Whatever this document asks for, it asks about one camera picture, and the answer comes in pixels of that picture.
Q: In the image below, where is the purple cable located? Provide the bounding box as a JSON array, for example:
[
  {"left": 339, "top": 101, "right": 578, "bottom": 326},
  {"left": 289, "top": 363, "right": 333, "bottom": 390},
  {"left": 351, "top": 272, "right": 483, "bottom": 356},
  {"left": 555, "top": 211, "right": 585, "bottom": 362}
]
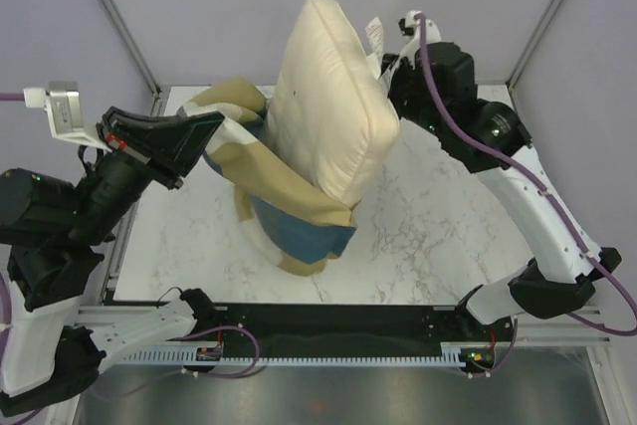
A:
[
  {"left": 415, "top": 14, "right": 637, "bottom": 381},
  {"left": 0, "top": 91, "right": 260, "bottom": 419}
]

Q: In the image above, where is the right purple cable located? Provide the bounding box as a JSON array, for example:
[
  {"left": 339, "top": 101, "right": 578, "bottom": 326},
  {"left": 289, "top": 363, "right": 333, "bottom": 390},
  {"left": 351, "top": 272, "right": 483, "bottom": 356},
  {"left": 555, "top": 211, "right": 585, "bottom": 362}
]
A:
[{"left": 415, "top": 14, "right": 637, "bottom": 381}]

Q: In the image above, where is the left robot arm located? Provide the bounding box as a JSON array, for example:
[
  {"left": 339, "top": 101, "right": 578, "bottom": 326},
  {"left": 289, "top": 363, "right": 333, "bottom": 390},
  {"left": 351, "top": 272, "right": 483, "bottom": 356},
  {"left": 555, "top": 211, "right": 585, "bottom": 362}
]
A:
[{"left": 1, "top": 107, "right": 224, "bottom": 418}]

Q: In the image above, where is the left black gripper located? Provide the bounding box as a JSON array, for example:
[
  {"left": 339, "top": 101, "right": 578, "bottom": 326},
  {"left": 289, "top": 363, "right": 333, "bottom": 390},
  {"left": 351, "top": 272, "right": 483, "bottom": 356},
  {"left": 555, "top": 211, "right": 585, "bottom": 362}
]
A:
[{"left": 75, "top": 102, "right": 234, "bottom": 241}]

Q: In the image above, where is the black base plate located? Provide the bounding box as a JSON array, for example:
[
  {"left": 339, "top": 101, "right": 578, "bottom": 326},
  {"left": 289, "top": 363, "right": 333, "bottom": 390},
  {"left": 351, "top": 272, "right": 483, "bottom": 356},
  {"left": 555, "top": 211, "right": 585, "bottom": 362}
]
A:
[{"left": 194, "top": 304, "right": 513, "bottom": 357}]

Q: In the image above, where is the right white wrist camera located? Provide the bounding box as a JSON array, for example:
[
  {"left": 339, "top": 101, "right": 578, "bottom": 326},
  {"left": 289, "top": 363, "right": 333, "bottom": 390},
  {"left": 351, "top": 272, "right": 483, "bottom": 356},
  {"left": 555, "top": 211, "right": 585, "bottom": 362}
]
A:
[{"left": 398, "top": 10, "right": 442, "bottom": 57}]

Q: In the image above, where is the left aluminium frame post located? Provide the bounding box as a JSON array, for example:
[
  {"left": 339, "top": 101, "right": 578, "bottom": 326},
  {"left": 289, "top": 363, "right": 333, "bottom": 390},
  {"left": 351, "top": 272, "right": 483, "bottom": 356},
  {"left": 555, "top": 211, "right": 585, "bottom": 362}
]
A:
[{"left": 98, "top": 0, "right": 161, "bottom": 100}]

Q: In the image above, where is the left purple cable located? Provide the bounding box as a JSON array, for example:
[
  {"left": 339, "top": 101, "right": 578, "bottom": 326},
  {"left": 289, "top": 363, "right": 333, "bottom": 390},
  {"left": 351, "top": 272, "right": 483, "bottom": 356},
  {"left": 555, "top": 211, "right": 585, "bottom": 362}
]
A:
[{"left": 0, "top": 91, "right": 260, "bottom": 419}]

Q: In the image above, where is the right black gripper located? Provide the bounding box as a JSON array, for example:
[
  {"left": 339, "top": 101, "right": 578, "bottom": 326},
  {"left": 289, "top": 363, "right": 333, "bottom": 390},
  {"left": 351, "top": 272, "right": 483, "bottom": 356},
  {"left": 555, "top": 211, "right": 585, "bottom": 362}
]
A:
[{"left": 355, "top": 52, "right": 449, "bottom": 138}]

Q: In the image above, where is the cream bear print pillow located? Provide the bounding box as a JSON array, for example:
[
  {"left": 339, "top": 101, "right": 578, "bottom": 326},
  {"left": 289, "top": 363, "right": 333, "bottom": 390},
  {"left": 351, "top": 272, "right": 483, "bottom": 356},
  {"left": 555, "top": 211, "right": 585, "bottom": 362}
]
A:
[{"left": 263, "top": 0, "right": 400, "bottom": 206}]

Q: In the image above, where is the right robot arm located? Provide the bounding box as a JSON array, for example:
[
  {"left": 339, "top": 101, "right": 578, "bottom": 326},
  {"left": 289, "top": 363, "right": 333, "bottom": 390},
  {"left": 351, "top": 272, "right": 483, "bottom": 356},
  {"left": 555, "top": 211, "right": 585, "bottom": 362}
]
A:
[{"left": 381, "top": 42, "right": 621, "bottom": 340}]

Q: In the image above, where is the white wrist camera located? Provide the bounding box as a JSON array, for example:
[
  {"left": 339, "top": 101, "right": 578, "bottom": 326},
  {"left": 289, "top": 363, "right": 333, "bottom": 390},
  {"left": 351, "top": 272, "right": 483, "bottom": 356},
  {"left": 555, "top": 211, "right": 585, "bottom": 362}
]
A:
[
  {"left": 23, "top": 81, "right": 109, "bottom": 151},
  {"left": 398, "top": 10, "right": 442, "bottom": 57}
]

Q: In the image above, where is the white slotted cable duct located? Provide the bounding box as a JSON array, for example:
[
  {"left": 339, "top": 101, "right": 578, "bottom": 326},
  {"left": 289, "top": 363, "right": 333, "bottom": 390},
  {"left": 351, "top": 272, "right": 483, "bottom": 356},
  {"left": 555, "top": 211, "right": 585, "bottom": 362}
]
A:
[{"left": 119, "top": 343, "right": 494, "bottom": 367}]

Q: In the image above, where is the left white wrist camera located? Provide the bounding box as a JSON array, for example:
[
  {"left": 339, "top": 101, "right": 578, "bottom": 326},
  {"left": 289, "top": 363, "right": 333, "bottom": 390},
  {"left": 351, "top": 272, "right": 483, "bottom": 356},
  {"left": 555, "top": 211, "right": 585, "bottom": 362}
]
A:
[{"left": 23, "top": 81, "right": 109, "bottom": 151}]

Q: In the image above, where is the aluminium frame post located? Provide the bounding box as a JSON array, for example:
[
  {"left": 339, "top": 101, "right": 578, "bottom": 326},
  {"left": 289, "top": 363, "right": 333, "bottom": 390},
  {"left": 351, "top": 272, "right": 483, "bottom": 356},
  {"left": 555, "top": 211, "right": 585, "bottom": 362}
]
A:
[
  {"left": 98, "top": 0, "right": 161, "bottom": 100},
  {"left": 507, "top": 0, "right": 598, "bottom": 93}
]

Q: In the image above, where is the blue beige checked pillowcase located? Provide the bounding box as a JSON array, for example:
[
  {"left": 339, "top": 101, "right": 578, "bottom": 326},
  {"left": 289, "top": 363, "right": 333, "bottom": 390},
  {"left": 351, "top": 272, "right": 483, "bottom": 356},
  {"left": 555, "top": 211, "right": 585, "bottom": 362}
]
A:
[{"left": 177, "top": 77, "right": 356, "bottom": 277}]

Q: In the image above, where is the right aluminium frame post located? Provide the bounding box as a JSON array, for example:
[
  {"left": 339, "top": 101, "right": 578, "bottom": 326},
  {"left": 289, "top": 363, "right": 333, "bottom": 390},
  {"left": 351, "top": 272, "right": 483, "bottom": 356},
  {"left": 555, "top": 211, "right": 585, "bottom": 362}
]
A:
[{"left": 507, "top": 0, "right": 598, "bottom": 93}]

